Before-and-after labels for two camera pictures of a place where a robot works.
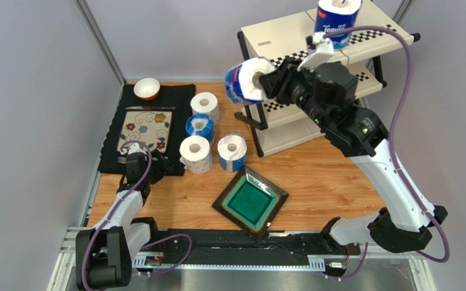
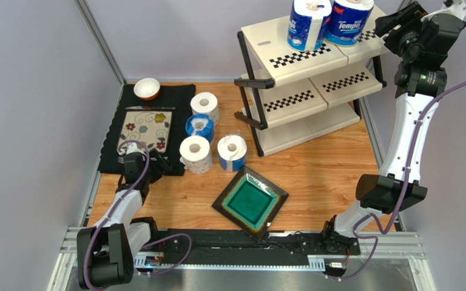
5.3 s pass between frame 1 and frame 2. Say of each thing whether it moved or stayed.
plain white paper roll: stayed
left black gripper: stayed
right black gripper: moved
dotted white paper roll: stayed
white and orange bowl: stayed
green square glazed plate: stayed
